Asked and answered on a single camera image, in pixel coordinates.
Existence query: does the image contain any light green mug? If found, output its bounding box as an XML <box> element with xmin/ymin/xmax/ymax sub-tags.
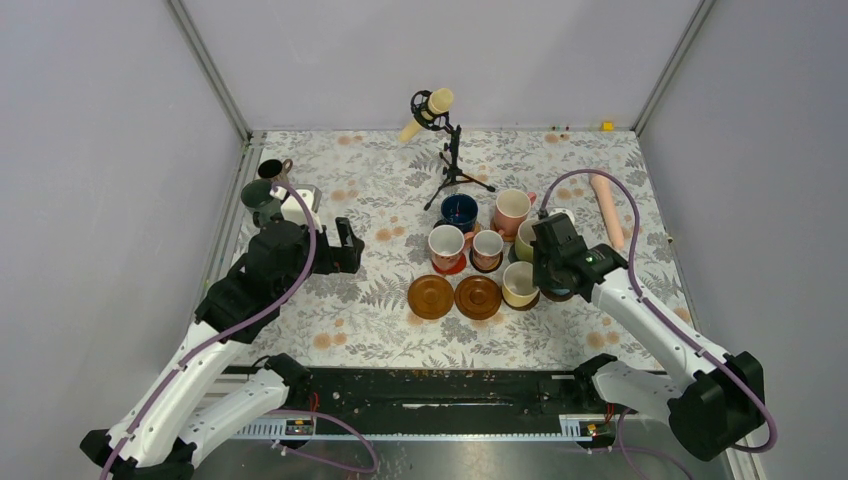
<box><xmin>514</xmin><ymin>218</ymin><xmax>536</xmax><ymax>263</ymax></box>

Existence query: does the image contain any yellow mug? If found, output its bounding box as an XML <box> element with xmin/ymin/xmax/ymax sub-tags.
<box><xmin>502</xmin><ymin>261</ymin><xmax>540</xmax><ymax>305</ymax></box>

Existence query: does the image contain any orange black face coaster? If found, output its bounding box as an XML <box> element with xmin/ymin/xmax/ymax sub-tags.
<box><xmin>469</xmin><ymin>251</ymin><xmax>503</xmax><ymax>273</ymax></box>

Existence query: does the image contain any small pink mug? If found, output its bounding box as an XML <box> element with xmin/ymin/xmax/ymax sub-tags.
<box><xmin>471</xmin><ymin>230</ymin><xmax>504</xmax><ymax>255</ymax></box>

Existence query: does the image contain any brown wooden knob lid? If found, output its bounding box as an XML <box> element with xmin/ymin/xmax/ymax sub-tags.
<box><xmin>454</xmin><ymin>275</ymin><xmax>502</xmax><ymax>321</ymax></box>

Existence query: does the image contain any dark green mug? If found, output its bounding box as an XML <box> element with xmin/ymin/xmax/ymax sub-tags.
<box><xmin>240</xmin><ymin>179</ymin><xmax>283</xmax><ymax>228</ymax></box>

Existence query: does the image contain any red round coaster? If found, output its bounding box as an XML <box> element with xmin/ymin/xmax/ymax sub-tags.
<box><xmin>431</xmin><ymin>255</ymin><xmax>467</xmax><ymax>275</ymax></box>

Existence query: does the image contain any black mug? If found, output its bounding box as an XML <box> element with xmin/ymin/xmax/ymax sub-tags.
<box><xmin>257</xmin><ymin>158</ymin><xmax>293</xmax><ymax>183</ymax></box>

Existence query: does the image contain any brown wooden coaster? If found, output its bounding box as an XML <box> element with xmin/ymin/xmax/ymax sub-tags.
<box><xmin>407</xmin><ymin>274</ymin><xmax>454</xmax><ymax>320</ymax></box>

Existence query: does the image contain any dark blue mug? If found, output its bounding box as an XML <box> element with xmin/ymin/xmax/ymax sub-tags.
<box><xmin>434</xmin><ymin>193</ymin><xmax>479</xmax><ymax>233</ymax></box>

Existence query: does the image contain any salmon mug with handle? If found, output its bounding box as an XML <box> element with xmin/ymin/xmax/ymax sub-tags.
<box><xmin>427</xmin><ymin>225</ymin><xmax>473</xmax><ymax>269</ymax></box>

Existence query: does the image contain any dark brown coaster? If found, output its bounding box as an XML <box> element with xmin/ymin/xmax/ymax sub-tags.
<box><xmin>503</xmin><ymin>294</ymin><xmax>541</xmax><ymax>312</ymax></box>
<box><xmin>542</xmin><ymin>290</ymin><xmax>574</xmax><ymax>303</ymax></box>

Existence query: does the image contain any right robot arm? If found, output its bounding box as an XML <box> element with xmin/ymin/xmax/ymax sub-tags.
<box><xmin>532</xmin><ymin>213</ymin><xmax>767</xmax><ymax>461</ymax></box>

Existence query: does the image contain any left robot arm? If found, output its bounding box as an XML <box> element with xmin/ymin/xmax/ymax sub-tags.
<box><xmin>80</xmin><ymin>217</ymin><xmax>364</xmax><ymax>479</ymax></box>

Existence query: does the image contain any pink cylindrical roller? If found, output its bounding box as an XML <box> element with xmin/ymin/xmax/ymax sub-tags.
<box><xmin>590</xmin><ymin>174</ymin><xmax>625</xmax><ymax>250</ymax></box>

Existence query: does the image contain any floral table mat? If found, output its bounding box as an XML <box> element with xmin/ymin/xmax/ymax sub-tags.
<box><xmin>240</xmin><ymin>131</ymin><xmax>689</xmax><ymax>370</ymax></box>

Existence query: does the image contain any black microphone tripod stand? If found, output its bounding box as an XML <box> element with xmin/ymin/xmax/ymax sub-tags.
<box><xmin>423</xmin><ymin>124</ymin><xmax>496</xmax><ymax>211</ymax></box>

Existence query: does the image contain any cream microphone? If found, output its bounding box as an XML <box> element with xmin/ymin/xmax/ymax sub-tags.
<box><xmin>399</xmin><ymin>88</ymin><xmax>454</xmax><ymax>143</ymax></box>

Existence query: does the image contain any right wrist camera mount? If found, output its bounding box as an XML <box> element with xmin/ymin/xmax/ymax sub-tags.
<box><xmin>548</xmin><ymin>207</ymin><xmax>577</xmax><ymax>226</ymax></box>

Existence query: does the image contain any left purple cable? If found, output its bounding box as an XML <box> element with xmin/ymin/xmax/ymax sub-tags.
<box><xmin>99</xmin><ymin>185</ymin><xmax>319</xmax><ymax>480</ymax></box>

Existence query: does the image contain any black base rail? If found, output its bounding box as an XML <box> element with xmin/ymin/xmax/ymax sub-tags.
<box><xmin>282</xmin><ymin>367</ymin><xmax>625</xmax><ymax>438</ymax></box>

